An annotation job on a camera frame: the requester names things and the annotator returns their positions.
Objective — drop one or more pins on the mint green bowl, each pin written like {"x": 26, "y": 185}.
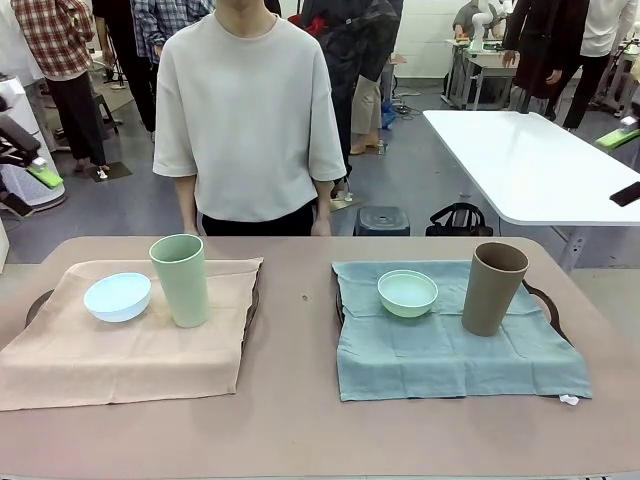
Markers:
{"x": 407, "y": 300}

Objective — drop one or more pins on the bystander in dark jacket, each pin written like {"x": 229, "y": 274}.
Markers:
{"x": 360, "y": 40}

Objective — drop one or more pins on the person in white shirt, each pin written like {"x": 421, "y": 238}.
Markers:
{"x": 250, "y": 100}

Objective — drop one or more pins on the tall green cup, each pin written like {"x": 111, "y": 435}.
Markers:
{"x": 182, "y": 290}

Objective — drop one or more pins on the dark blue plastic stool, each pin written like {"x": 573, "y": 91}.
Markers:
{"x": 382, "y": 220}

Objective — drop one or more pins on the grey floor plate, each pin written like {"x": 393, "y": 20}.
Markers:
{"x": 117, "y": 171}

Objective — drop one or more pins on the black step stool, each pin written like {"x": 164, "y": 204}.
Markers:
{"x": 105, "y": 107}

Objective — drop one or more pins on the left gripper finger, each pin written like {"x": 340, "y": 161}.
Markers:
{"x": 46, "y": 176}
{"x": 15, "y": 204}

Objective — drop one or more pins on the blue cloth mat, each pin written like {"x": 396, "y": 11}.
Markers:
{"x": 425, "y": 360}

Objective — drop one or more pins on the beige cloth mat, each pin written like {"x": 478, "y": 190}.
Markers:
{"x": 125, "y": 360}

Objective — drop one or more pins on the white air purifier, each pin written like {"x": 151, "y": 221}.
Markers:
{"x": 50, "y": 150}

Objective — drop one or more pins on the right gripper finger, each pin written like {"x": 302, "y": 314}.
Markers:
{"x": 629, "y": 195}
{"x": 620, "y": 136}

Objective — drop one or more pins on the light blue bowl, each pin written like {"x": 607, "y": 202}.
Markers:
{"x": 117, "y": 300}

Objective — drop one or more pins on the bystander in black coat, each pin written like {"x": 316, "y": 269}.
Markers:
{"x": 545, "y": 40}

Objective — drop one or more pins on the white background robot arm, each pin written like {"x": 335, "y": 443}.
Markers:
{"x": 480, "y": 20}

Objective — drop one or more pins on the dark brown serving tray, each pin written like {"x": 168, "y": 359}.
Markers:
{"x": 254, "y": 305}
{"x": 554, "y": 312}

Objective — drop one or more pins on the grey background desk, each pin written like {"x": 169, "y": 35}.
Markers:
{"x": 480, "y": 65}

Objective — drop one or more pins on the bystander in white top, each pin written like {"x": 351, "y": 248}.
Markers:
{"x": 600, "y": 25}

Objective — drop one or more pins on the bystander in black trousers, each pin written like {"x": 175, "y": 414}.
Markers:
{"x": 135, "y": 90}

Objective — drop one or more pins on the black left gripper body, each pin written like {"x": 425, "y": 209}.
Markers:
{"x": 17, "y": 142}

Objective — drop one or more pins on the black bag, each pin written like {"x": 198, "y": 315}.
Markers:
{"x": 460, "y": 222}

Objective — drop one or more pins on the bystander in tan trousers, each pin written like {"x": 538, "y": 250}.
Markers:
{"x": 365, "y": 105}

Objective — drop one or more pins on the white side table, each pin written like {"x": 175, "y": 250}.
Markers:
{"x": 525, "y": 160}

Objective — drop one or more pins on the person's left forearm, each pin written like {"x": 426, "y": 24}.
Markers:
{"x": 322, "y": 205}

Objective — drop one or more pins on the bystander in blue plaid shirt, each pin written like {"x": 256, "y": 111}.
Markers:
{"x": 150, "y": 25}

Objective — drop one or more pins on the tall brown cup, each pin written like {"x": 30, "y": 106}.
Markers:
{"x": 490, "y": 295}

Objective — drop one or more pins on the bystander in red plaid shirt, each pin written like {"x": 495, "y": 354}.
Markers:
{"x": 55, "y": 40}

